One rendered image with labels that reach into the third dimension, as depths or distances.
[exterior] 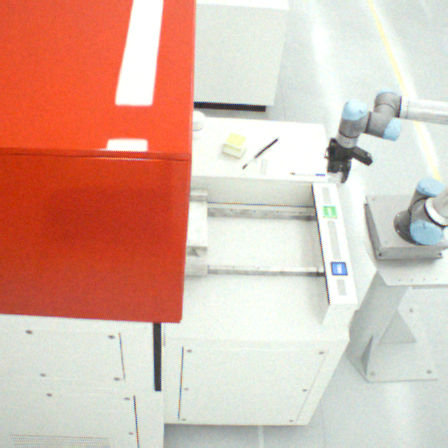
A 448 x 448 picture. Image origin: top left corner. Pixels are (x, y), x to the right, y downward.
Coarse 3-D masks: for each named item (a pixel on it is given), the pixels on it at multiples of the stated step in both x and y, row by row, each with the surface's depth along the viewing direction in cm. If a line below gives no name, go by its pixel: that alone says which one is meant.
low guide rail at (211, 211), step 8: (208, 208) 239; (216, 208) 239; (224, 208) 239; (232, 208) 239; (208, 216) 240; (216, 216) 240; (224, 216) 240; (232, 216) 240; (240, 216) 240; (248, 216) 240; (256, 216) 240; (264, 216) 240; (272, 216) 240; (280, 216) 240; (288, 216) 240; (296, 216) 241; (304, 216) 241
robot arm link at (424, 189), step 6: (420, 180) 221; (426, 180) 221; (432, 180) 221; (420, 186) 218; (426, 186) 218; (432, 186) 218; (438, 186) 219; (444, 186) 219; (414, 192) 223; (420, 192) 218; (426, 192) 216; (432, 192) 215; (438, 192) 215; (414, 198) 221; (420, 198) 217; (426, 198) 215; (414, 204) 219
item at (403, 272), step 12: (372, 252) 234; (444, 252) 237; (384, 264) 230; (396, 264) 231; (408, 264) 231; (420, 264) 232; (432, 264) 232; (444, 264) 233; (384, 276) 227; (396, 276) 227; (408, 276) 227; (420, 276) 228; (432, 276) 228; (444, 276) 229; (420, 288) 228; (432, 288) 229; (444, 288) 229
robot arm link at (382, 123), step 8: (384, 104) 195; (376, 112) 193; (384, 112) 192; (392, 112) 194; (368, 120) 190; (376, 120) 189; (384, 120) 189; (392, 120) 189; (400, 120) 192; (368, 128) 190; (376, 128) 190; (384, 128) 189; (392, 128) 189; (400, 128) 189; (376, 136) 192; (384, 136) 191; (392, 136) 190
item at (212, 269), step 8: (208, 272) 221; (216, 272) 221; (224, 272) 221; (232, 272) 221; (240, 272) 221; (248, 272) 222; (256, 272) 222; (264, 272) 222; (272, 272) 222; (280, 272) 222; (288, 272) 222; (296, 272) 222; (304, 272) 222; (312, 272) 222
